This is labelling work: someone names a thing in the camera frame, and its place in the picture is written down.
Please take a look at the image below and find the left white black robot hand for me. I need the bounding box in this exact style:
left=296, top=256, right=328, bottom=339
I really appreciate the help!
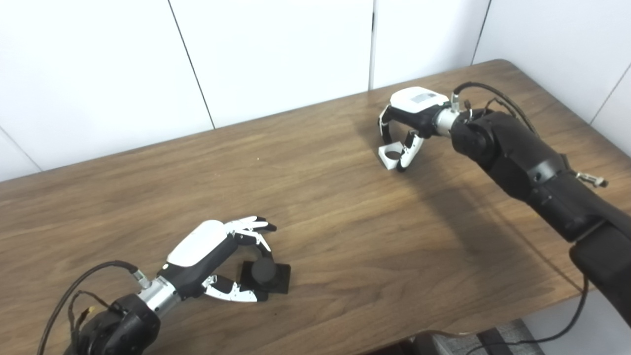
left=157, top=216, right=278, bottom=303

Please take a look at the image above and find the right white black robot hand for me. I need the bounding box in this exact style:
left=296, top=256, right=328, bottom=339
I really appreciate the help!
left=378, top=87, right=454, bottom=173

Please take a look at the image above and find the white square piece with hole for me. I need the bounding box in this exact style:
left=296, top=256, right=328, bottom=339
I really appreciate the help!
left=378, top=142, right=410, bottom=171

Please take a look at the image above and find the black peg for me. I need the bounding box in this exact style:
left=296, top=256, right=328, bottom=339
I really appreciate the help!
left=238, top=257, right=291, bottom=296

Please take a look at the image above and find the grey striped floor mat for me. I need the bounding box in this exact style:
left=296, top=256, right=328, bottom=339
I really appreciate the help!
left=463, top=318, right=545, bottom=355

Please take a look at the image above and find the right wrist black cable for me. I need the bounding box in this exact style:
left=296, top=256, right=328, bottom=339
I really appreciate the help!
left=452, top=82, right=538, bottom=136

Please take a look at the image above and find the thin black hanging cable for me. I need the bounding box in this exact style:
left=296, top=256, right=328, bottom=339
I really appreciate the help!
left=466, top=274, right=590, bottom=355

